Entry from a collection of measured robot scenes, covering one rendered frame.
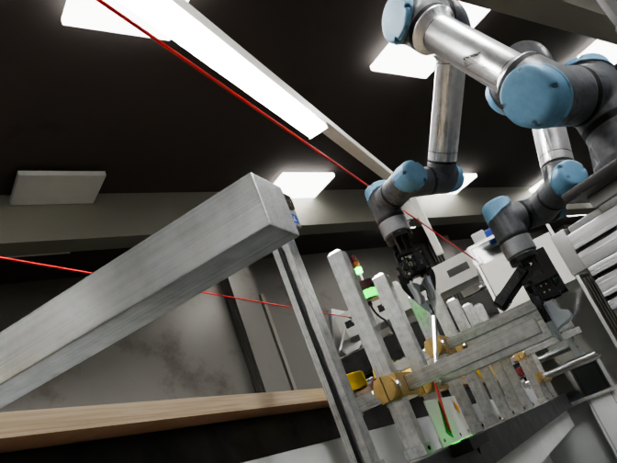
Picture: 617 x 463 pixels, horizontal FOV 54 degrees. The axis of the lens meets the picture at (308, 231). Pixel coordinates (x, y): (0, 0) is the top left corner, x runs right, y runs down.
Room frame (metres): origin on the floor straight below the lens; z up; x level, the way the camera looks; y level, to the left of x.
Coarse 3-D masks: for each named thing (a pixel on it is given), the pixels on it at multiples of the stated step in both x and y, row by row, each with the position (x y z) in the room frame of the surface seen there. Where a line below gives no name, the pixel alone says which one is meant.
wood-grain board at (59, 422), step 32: (0, 416) 0.60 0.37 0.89; (32, 416) 0.64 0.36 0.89; (64, 416) 0.68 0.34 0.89; (96, 416) 0.72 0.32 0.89; (128, 416) 0.77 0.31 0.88; (160, 416) 0.83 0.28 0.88; (192, 416) 0.90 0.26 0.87; (224, 416) 1.01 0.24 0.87; (256, 416) 1.15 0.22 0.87; (0, 448) 0.64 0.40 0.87; (32, 448) 0.70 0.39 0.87
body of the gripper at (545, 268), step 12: (528, 252) 1.39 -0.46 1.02; (540, 252) 1.40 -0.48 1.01; (516, 264) 1.42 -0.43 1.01; (528, 264) 1.42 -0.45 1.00; (540, 264) 1.40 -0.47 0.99; (552, 264) 1.40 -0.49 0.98; (528, 276) 1.42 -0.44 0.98; (540, 276) 1.39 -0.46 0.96; (552, 276) 1.39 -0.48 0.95; (528, 288) 1.41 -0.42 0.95; (540, 288) 1.41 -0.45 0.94; (552, 288) 1.40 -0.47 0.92; (564, 288) 1.38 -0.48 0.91
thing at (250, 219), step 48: (240, 192) 0.26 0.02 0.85; (144, 240) 0.28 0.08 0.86; (192, 240) 0.27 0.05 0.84; (240, 240) 0.26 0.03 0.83; (288, 240) 0.28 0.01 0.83; (96, 288) 0.29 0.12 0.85; (144, 288) 0.28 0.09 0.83; (192, 288) 0.29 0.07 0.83; (0, 336) 0.32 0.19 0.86; (48, 336) 0.31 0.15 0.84; (96, 336) 0.31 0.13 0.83; (0, 384) 0.32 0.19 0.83
